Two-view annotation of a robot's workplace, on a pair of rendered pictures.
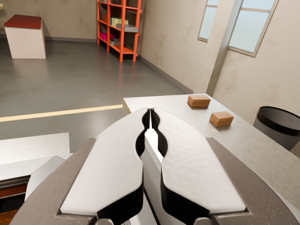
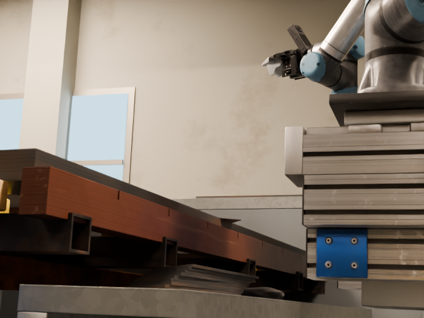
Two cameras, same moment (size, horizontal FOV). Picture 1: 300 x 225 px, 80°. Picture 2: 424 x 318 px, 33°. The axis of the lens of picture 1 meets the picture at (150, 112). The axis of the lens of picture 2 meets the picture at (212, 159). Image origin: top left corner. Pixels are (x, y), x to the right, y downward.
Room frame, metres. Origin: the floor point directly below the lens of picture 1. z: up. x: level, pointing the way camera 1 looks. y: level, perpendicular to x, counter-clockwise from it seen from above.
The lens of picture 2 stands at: (-1.45, 1.62, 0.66)
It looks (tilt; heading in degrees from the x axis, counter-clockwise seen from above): 12 degrees up; 318
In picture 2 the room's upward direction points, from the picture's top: 2 degrees clockwise
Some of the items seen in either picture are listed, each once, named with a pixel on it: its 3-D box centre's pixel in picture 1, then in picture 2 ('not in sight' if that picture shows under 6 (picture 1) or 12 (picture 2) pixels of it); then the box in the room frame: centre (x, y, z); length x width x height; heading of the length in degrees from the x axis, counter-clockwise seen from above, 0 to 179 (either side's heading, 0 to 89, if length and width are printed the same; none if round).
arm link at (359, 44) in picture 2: not in sight; (345, 50); (-0.19, -0.03, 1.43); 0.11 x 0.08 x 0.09; 5
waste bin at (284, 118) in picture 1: (270, 139); not in sight; (1.89, -1.52, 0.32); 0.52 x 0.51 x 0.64; 29
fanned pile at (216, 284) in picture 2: not in sight; (180, 281); (-0.60, 0.92, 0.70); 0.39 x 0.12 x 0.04; 117
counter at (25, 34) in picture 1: (28, 34); not in sight; (5.36, 3.80, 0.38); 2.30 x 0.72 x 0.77; 31
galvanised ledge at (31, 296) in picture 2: not in sight; (265, 310); (-0.47, 0.59, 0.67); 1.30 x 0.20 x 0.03; 117
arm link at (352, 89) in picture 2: not in sight; (341, 79); (-0.19, -0.01, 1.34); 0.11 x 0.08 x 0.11; 95
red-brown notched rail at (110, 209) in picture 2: not in sight; (241, 250); (-0.28, 0.46, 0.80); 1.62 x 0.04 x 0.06; 117
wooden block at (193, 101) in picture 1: (198, 101); not in sight; (1.00, -0.28, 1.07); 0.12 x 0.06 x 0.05; 111
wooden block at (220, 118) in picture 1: (221, 118); not in sight; (0.82, -0.37, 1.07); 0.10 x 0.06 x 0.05; 117
